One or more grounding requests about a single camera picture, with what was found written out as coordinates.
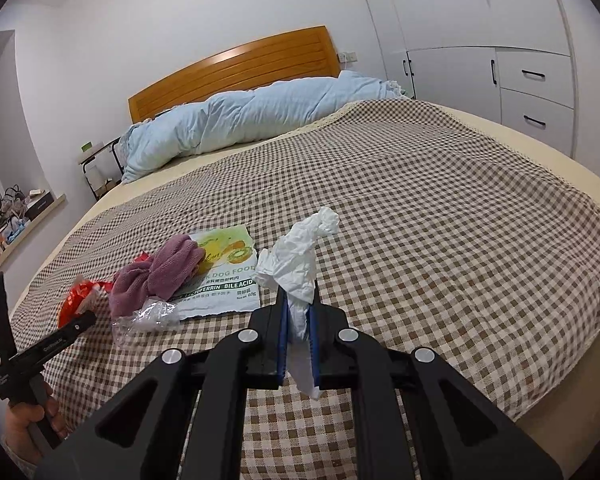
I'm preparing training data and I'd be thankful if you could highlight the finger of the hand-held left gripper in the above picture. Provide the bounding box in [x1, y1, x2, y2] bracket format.
[56, 311, 99, 342]

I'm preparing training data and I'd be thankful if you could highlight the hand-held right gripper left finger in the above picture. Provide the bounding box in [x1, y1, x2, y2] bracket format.
[35, 282, 290, 480]

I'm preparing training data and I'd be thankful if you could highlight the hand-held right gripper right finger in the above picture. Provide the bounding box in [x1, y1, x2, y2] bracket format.
[307, 280, 563, 480]

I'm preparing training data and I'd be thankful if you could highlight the orange snack packet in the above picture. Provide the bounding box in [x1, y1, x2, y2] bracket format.
[57, 280, 113, 328]

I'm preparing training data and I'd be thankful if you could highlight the purple cloth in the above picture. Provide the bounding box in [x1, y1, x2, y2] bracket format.
[109, 234, 206, 318]

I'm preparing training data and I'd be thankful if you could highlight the white tissue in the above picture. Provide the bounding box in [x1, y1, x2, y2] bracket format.
[255, 206, 341, 400]

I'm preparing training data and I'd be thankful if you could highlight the person's left hand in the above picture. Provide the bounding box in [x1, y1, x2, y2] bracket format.
[2, 382, 68, 466]

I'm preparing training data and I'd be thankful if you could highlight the clear crumpled wrapper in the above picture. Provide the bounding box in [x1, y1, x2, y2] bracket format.
[111, 298, 182, 347]

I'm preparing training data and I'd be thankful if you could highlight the white dog food packet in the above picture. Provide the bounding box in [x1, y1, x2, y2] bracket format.
[170, 224, 262, 320]

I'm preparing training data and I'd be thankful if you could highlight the dark box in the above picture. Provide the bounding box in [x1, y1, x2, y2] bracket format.
[24, 189, 56, 221]

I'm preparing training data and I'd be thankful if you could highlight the small handbags pile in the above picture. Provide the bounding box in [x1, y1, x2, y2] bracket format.
[0, 184, 31, 268]

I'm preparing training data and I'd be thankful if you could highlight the brown checked bedspread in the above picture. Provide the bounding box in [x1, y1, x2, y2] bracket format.
[0, 97, 600, 480]

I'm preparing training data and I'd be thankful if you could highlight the light blue duvet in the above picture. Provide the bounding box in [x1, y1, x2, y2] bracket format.
[119, 70, 406, 183]

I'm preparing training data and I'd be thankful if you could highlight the wooden headboard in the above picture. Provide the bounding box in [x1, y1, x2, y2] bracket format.
[128, 25, 342, 123]

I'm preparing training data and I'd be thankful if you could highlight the white wardrobe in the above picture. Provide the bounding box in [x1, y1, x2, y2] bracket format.
[352, 0, 581, 161]

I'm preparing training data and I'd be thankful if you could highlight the black frame bedside table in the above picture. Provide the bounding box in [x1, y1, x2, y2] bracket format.
[76, 136, 126, 203]

